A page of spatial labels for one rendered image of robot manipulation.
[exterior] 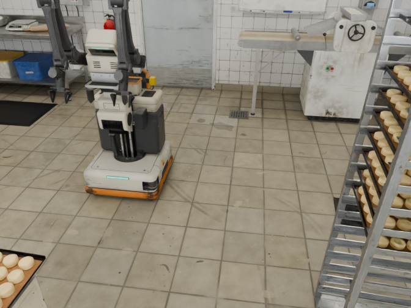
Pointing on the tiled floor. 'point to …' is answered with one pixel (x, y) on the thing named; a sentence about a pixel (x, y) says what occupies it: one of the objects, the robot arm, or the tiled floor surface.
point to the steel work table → (76, 25)
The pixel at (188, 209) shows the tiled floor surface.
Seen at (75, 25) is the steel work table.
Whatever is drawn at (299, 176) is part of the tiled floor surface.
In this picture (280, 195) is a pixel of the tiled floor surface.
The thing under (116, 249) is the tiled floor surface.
